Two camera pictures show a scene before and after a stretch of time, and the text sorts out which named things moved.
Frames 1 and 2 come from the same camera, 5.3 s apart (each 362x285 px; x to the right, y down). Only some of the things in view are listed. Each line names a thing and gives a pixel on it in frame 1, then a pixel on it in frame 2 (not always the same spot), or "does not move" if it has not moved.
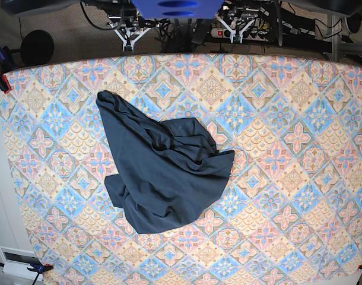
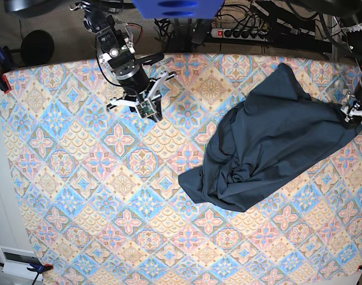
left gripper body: [129, 29] → [140, 92]
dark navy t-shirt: [165, 173] → [269, 143]
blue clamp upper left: [3, 65] does not move
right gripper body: [236, 19] → [353, 109]
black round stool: [37, 47] does not move
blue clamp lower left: [37, 268] does not move
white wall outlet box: [16, 261] does not move
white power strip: [251, 34] does not move
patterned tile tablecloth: [295, 208] does not move
